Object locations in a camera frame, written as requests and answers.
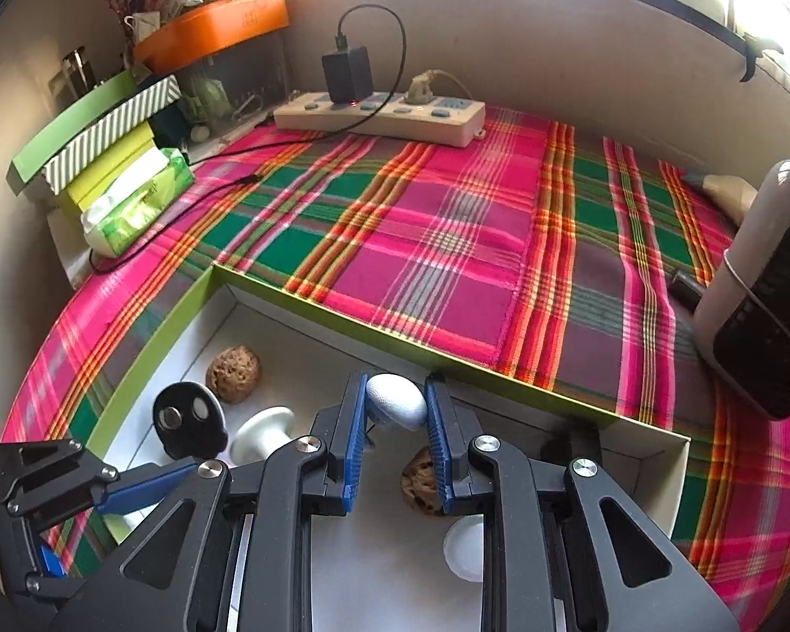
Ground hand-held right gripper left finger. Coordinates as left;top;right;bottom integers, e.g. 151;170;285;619
49;370;370;632

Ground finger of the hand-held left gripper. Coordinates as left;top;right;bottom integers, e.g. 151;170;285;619
0;513;116;607
0;438;202;524

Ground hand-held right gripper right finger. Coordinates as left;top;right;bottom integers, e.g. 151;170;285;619
424;373;742;632

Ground brown walnut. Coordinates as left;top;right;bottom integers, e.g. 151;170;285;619
205;345;263;402
400;446;449;520

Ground white egg-shaped object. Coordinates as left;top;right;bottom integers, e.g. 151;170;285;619
366;373;429;431

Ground white mushroom-shaped knob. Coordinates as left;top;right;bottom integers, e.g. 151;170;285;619
230;406;297;466

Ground green cardboard box tray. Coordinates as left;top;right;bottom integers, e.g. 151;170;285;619
82;262;692;632

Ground pink green plaid tablecloth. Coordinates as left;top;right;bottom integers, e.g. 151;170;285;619
0;104;790;613

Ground green tissue pack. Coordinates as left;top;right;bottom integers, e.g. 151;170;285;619
81;146;195;258

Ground yellow-green box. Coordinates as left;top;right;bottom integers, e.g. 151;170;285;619
66;125;155;212

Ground beige power strip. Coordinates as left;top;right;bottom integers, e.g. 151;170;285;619
273;91;487;147

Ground white black small heater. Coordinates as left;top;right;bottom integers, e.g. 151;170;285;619
691;158;790;421

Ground dark teal box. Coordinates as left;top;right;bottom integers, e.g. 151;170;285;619
150;102;192;146

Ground striped cardboard box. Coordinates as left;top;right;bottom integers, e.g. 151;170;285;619
43;74;182;195

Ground white power plug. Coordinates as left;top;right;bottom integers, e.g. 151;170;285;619
404;70;471;106

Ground green box lid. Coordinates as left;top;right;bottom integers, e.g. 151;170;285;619
8;67;139;197

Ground black charger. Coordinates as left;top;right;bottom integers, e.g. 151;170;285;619
321;45;374;105

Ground beige plug on right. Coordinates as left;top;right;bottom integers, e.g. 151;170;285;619
681;167;761;225

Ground glass tank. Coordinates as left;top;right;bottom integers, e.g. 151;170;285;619
177;33;291;139

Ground metal holder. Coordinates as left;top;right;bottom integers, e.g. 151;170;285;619
47;45;100;106

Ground orange tray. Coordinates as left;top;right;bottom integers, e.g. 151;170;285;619
133;0;289;76

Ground white vase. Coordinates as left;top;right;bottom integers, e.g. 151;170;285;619
124;9;167;47

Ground black window hook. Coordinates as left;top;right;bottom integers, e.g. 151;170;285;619
737;33;786;83

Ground black charging cable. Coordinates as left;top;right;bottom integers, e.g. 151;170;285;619
88;4;409;274

